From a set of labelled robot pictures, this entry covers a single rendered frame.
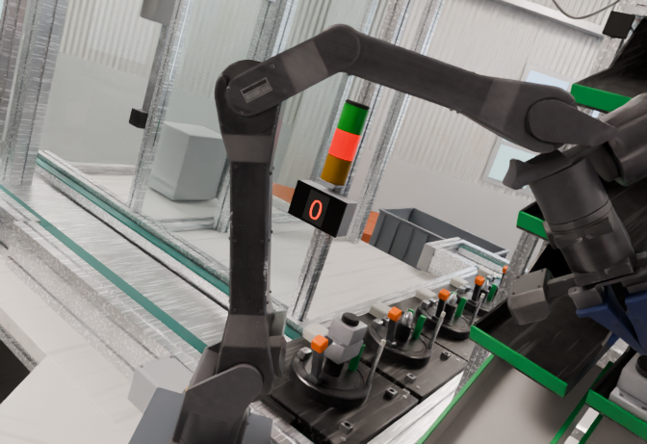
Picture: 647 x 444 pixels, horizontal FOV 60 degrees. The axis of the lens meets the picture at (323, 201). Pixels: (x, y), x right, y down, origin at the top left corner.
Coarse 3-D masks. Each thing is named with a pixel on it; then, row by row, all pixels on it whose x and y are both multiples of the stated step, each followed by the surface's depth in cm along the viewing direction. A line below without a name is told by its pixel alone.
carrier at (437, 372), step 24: (384, 312) 125; (408, 312) 113; (384, 336) 113; (408, 336) 113; (432, 336) 113; (360, 360) 106; (384, 360) 107; (408, 360) 108; (432, 360) 114; (456, 360) 117; (408, 384) 101; (432, 384) 104
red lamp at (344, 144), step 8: (336, 128) 104; (336, 136) 103; (344, 136) 102; (352, 136) 102; (360, 136) 104; (336, 144) 103; (344, 144) 102; (352, 144) 103; (328, 152) 105; (336, 152) 103; (344, 152) 103; (352, 152) 104; (352, 160) 105
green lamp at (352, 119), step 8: (344, 104) 103; (344, 112) 102; (352, 112) 101; (360, 112) 101; (368, 112) 102; (344, 120) 102; (352, 120) 101; (360, 120) 102; (344, 128) 102; (352, 128) 102; (360, 128) 102
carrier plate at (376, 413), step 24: (288, 360) 96; (288, 384) 89; (384, 384) 98; (288, 408) 83; (312, 408) 85; (336, 408) 87; (360, 408) 89; (384, 408) 91; (408, 408) 94; (312, 432) 81; (336, 432) 81; (360, 432) 83
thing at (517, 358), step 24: (552, 264) 82; (504, 312) 76; (552, 312) 76; (480, 336) 71; (504, 336) 73; (528, 336) 73; (552, 336) 72; (576, 336) 72; (600, 336) 72; (504, 360) 69; (528, 360) 66; (552, 360) 69; (576, 360) 69; (552, 384) 65
